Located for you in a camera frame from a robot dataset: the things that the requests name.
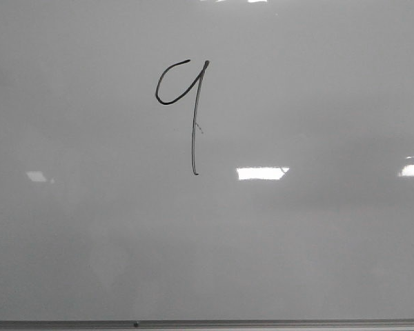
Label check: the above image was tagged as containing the white glossy whiteboard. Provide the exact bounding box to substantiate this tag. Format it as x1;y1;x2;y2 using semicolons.
0;1;414;320

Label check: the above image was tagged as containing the grey aluminium whiteboard frame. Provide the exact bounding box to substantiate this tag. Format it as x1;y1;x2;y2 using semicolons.
0;319;414;330

